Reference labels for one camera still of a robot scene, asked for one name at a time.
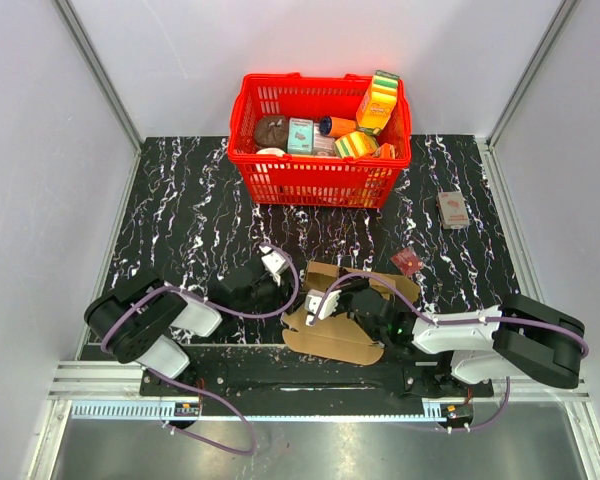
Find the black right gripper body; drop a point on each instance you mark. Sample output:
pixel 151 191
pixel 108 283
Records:
pixel 368 331

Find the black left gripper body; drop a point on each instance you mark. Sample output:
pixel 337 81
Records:
pixel 264 290

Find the brown cardboard box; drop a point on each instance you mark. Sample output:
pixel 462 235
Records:
pixel 338 337

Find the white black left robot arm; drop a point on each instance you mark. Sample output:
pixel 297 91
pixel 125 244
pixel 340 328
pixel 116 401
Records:
pixel 134 318

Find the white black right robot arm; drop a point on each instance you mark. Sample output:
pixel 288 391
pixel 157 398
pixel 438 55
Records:
pixel 517 336

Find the pink white small box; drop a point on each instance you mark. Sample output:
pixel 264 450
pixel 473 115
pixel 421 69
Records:
pixel 323 146

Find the teal white small box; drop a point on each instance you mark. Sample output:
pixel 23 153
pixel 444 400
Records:
pixel 300 138

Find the small red plastic packet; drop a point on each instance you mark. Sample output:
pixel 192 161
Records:
pixel 407 261

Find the white Kamenoko sponge pack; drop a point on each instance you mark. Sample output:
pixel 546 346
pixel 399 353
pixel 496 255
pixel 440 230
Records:
pixel 452 209

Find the small orange packet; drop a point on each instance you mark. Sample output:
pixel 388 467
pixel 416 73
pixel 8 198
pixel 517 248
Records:
pixel 386 151

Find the yellow green sponge pack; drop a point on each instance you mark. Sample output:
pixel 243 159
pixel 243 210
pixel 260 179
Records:
pixel 355 145

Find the white round lid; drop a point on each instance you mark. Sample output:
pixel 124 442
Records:
pixel 273 151

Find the red plastic shopping basket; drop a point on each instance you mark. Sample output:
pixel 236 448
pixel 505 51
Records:
pixel 307 179

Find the orange cylindrical can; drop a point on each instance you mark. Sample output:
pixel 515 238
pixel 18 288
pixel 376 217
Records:
pixel 336 127

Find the tall orange sponge pack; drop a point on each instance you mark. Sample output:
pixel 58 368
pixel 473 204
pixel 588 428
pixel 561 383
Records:
pixel 377 103

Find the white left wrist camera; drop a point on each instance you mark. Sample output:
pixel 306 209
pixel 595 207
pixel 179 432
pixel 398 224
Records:
pixel 275 262

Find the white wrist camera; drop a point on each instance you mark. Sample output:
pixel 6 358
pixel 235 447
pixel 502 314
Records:
pixel 275 262
pixel 319 306

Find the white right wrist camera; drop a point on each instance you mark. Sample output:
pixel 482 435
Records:
pixel 319 306

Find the aluminium slotted rail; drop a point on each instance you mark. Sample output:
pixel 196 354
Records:
pixel 129 391

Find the right aluminium frame post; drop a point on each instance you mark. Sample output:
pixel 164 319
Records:
pixel 549 39

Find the aluminium frame post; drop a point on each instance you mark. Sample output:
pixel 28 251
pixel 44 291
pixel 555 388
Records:
pixel 549 39
pixel 87 50

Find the left aluminium frame post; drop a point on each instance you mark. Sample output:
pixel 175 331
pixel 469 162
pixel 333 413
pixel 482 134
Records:
pixel 87 50

